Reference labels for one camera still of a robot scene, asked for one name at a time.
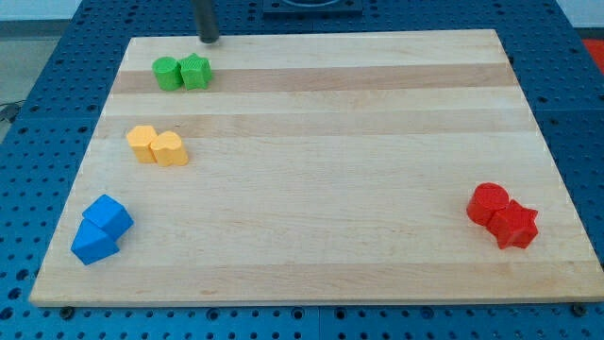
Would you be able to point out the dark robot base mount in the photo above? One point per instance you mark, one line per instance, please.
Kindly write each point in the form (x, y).
(279, 8)

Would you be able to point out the green cylinder block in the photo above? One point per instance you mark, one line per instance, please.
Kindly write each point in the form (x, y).
(167, 73)

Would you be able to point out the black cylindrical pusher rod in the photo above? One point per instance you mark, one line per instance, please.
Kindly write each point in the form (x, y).
(206, 21)

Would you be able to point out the blue cube block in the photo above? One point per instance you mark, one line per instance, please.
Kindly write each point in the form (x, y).
(110, 216)

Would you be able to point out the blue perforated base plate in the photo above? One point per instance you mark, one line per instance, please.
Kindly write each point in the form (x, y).
(44, 147)

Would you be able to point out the green star block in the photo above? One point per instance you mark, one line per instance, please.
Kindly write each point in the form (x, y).
(195, 72)

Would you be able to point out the wooden board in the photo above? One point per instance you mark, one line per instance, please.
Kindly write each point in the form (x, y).
(323, 169)

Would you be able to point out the yellow hexagon block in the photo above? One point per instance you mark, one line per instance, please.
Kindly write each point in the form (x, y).
(139, 139)

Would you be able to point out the red cylinder block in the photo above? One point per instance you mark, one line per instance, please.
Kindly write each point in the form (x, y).
(487, 199)

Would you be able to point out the red star block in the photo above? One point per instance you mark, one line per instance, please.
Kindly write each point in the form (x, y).
(514, 226)

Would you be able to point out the yellow heart block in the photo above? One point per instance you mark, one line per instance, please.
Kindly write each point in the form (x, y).
(168, 149)

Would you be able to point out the blue triangle block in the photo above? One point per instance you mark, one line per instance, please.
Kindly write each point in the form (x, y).
(92, 244)

